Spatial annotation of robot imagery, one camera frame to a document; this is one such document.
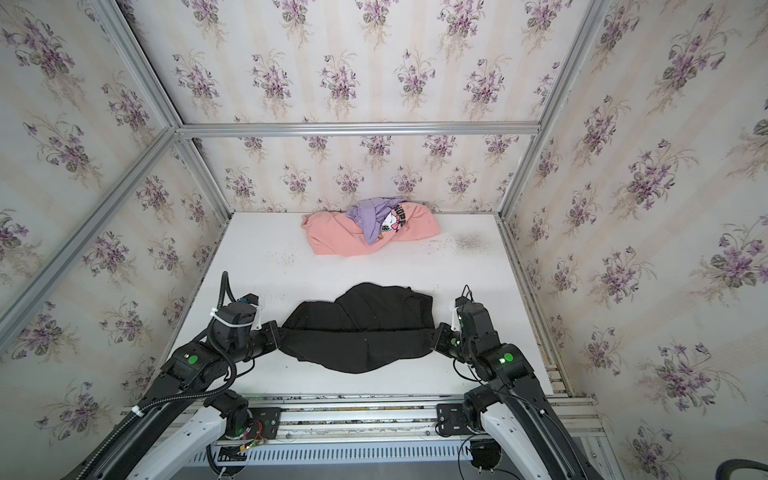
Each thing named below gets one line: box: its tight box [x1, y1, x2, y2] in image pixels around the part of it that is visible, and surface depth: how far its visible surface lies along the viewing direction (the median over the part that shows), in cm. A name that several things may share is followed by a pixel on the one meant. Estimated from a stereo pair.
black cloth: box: [279, 283, 435, 373], surface depth 90 cm
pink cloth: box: [301, 202, 442, 257], surface depth 108 cm
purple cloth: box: [346, 197, 406, 245], surface depth 110 cm
